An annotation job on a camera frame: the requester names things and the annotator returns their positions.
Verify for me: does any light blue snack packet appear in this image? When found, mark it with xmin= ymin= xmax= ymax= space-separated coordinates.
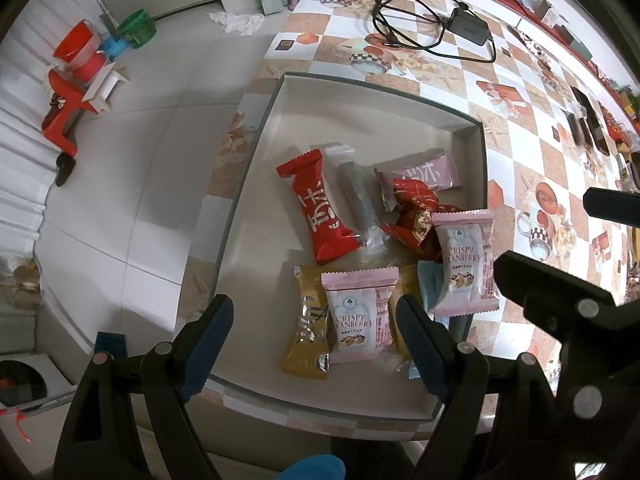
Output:
xmin=416 ymin=260 xmax=449 ymax=324

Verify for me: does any yellow snack packet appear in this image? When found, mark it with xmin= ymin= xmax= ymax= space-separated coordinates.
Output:
xmin=280 ymin=266 xmax=332 ymax=380

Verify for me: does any pink crispy cranberry packet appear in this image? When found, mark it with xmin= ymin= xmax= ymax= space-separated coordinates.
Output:
xmin=320 ymin=266 xmax=399 ymax=365

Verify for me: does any red long snack packet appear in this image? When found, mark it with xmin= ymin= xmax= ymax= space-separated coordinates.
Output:
xmin=276 ymin=148 xmax=360 ymax=266

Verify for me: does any red crinkled candy wrapper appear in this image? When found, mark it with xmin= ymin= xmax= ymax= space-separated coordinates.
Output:
xmin=382 ymin=179 xmax=460 ymax=262

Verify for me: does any clear dark bar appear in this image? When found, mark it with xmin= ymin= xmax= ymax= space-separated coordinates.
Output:
xmin=324 ymin=144 xmax=387 ymax=257

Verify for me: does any pink long snack packet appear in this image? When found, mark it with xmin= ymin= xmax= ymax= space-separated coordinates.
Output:
xmin=374 ymin=148 xmax=462 ymax=212

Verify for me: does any grey cardboard box tray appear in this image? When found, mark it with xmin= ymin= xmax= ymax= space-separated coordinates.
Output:
xmin=210 ymin=73 xmax=487 ymax=422

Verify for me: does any red plastic stool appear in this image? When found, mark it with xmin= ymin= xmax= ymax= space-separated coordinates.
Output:
xmin=41 ymin=68 xmax=98 ymax=158

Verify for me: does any dark wrapped bar far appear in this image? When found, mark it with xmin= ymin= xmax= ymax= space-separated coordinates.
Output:
xmin=565 ymin=112 xmax=586 ymax=148

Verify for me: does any black phone on table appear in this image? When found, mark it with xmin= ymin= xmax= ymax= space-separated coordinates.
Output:
xmin=570 ymin=86 xmax=611 ymax=156

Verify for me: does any green plastic bucket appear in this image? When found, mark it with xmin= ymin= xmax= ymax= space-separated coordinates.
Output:
xmin=118 ymin=9 xmax=156 ymax=49

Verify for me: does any black power adapter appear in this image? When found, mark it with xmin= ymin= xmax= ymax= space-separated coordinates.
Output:
xmin=445 ymin=6 xmax=490 ymax=46

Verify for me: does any black power cable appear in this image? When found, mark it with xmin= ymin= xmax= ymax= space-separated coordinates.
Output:
xmin=359 ymin=0 xmax=497 ymax=65

